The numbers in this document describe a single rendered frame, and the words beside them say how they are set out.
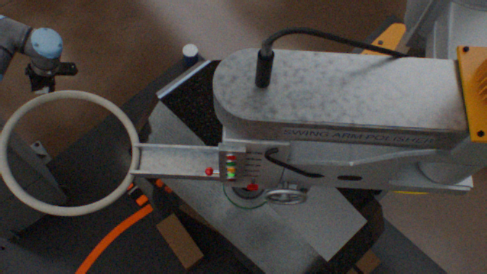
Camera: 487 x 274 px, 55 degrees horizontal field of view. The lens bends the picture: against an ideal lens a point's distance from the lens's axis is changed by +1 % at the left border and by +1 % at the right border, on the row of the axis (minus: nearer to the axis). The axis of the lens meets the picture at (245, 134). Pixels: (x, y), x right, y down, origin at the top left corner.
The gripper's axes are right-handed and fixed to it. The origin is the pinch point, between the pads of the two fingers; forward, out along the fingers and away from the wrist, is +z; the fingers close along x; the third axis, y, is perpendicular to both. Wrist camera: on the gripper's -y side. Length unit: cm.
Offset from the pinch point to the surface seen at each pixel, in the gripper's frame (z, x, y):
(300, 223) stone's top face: -7, 85, -75
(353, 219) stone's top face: -16, 92, -95
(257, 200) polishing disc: -4, 69, -62
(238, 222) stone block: 14, 74, -59
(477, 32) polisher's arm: -86, 49, -120
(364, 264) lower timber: 42, 122, -136
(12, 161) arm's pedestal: 54, 7, 14
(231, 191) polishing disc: 0, 61, -55
